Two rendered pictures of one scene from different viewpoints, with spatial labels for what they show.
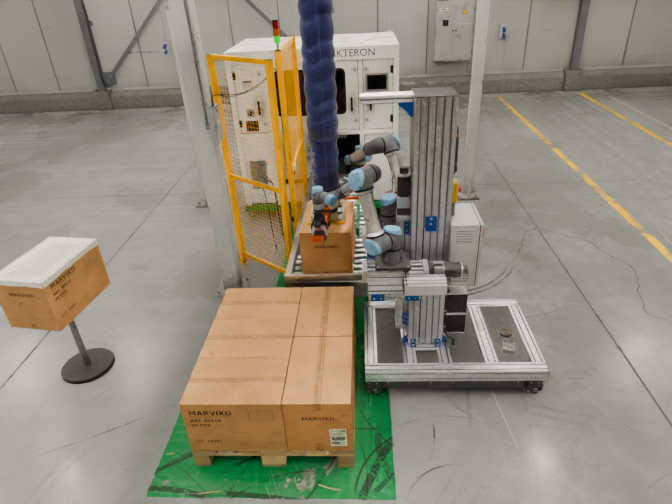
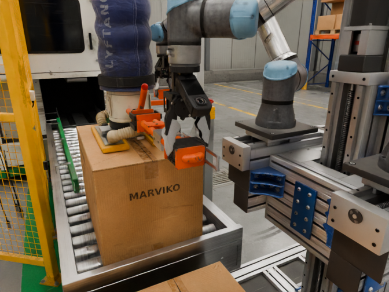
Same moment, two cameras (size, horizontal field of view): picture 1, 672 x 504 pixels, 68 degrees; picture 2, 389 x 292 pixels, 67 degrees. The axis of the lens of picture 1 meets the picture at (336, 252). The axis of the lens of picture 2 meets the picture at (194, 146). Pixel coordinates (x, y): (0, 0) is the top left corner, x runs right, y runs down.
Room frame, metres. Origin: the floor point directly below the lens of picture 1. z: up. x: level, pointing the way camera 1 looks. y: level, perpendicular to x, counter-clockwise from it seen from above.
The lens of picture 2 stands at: (2.45, 0.44, 1.33)
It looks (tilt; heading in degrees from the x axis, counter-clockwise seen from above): 19 degrees down; 329
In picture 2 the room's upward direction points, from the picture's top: straight up
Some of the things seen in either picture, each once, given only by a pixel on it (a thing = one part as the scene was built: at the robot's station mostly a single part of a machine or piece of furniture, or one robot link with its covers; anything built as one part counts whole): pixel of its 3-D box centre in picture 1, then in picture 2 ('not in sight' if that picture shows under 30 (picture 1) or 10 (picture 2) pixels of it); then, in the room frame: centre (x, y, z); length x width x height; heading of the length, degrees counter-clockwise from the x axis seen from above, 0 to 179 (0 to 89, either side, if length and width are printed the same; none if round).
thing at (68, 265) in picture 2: (303, 221); (55, 175); (4.47, 0.31, 0.50); 2.31 x 0.05 x 0.19; 176
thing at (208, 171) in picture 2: not in sight; (206, 186); (3.82, -0.47, 0.50); 0.07 x 0.07 x 1.00; 86
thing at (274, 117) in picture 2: (388, 218); (276, 111); (3.23, -0.40, 1.09); 0.15 x 0.15 x 0.10
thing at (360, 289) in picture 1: (329, 288); (165, 278); (3.28, 0.07, 0.48); 0.70 x 0.03 x 0.15; 86
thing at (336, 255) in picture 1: (329, 237); (134, 179); (3.63, 0.05, 0.75); 0.60 x 0.40 x 0.40; 174
